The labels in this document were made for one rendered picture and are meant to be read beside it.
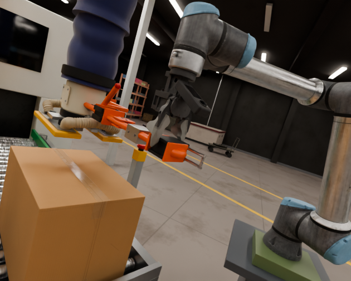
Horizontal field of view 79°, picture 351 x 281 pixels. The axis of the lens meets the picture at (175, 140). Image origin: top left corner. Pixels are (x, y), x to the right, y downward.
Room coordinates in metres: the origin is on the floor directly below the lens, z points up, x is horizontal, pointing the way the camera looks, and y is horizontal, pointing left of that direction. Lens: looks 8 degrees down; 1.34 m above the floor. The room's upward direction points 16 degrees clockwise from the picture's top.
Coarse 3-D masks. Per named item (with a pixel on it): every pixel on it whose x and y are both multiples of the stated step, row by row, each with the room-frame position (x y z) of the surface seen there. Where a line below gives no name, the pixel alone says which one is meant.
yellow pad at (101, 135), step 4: (96, 128) 1.00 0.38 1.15; (92, 132) 0.97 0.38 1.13; (100, 132) 0.95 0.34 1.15; (104, 132) 0.97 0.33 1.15; (96, 136) 0.94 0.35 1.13; (100, 136) 0.92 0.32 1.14; (104, 136) 0.92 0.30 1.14; (108, 136) 0.94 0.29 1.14; (112, 136) 0.96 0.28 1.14; (116, 136) 0.97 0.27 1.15; (104, 140) 0.91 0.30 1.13; (108, 140) 0.92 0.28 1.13; (112, 140) 0.93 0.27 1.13; (116, 140) 0.95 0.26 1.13; (120, 140) 0.96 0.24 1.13
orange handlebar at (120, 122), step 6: (90, 108) 0.85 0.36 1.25; (120, 108) 1.16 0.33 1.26; (126, 108) 1.20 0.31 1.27; (114, 120) 0.72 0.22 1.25; (120, 120) 0.70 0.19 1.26; (126, 120) 0.72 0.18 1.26; (120, 126) 0.69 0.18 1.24; (126, 126) 0.67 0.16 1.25; (144, 138) 0.60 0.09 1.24; (174, 150) 0.52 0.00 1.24; (180, 150) 0.54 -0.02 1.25; (174, 156) 0.52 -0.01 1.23; (180, 156) 0.53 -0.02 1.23
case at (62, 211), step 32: (32, 160) 0.90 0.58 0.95; (64, 160) 1.01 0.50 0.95; (96, 160) 1.14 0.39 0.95; (32, 192) 0.66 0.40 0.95; (64, 192) 0.71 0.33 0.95; (96, 192) 0.78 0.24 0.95; (128, 192) 0.86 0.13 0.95; (0, 224) 0.93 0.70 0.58; (32, 224) 0.61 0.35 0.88; (64, 224) 0.64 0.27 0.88; (96, 224) 0.73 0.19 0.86; (128, 224) 0.84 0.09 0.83; (32, 256) 0.59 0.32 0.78; (64, 256) 0.66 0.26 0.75; (96, 256) 0.75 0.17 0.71; (128, 256) 0.87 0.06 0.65
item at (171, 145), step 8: (168, 136) 0.61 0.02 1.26; (160, 144) 0.55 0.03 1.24; (168, 144) 0.51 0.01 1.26; (176, 144) 0.53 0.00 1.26; (184, 144) 0.55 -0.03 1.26; (152, 152) 0.55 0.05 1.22; (160, 152) 0.54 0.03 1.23; (168, 152) 0.52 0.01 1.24; (168, 160) 0.52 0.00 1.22; (176, 160) 0.54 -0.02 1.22
